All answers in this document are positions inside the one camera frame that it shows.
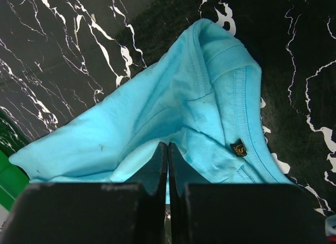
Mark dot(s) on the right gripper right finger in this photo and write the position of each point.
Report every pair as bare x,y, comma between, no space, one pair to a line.
202,212

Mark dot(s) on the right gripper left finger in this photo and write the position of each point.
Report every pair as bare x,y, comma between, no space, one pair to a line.
128,212

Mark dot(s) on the cyan polo shirt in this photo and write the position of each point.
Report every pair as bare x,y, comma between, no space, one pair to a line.
203,95

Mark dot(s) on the green plastic bin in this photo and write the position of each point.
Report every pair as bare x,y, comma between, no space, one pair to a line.
12,180

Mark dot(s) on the black marble pattern mat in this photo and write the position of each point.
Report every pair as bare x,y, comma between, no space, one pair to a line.
60,57

